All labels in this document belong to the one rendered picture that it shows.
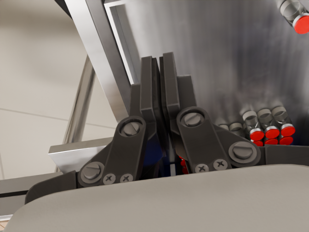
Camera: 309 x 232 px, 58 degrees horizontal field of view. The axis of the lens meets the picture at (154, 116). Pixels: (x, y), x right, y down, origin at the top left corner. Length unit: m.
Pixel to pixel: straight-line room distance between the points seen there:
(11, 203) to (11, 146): 1.44
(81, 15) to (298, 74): 0.31
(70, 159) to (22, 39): 1.02
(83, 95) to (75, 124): 0.13
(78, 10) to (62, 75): 1.21
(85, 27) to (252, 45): 0.21
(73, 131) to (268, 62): 0.55
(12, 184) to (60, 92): 0.99
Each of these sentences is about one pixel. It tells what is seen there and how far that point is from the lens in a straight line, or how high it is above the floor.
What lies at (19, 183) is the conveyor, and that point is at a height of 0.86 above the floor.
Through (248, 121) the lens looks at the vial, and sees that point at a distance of 0.46.
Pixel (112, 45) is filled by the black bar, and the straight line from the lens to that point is 0.35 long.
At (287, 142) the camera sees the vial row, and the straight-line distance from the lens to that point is 0.48.
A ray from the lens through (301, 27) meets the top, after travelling 0.35.
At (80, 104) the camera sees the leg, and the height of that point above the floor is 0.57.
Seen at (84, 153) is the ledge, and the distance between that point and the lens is 0.54.
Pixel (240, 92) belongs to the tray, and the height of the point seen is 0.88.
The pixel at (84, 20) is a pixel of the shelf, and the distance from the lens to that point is 0.37.
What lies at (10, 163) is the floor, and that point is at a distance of 2.27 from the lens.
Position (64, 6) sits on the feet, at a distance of 1.25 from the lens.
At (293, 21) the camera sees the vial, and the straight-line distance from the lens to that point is 0.36.
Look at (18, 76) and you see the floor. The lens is 1.65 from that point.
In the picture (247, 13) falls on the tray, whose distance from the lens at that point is 0.37.
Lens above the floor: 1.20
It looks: 45 degrees down
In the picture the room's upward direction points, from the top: 178 degrees clockwise
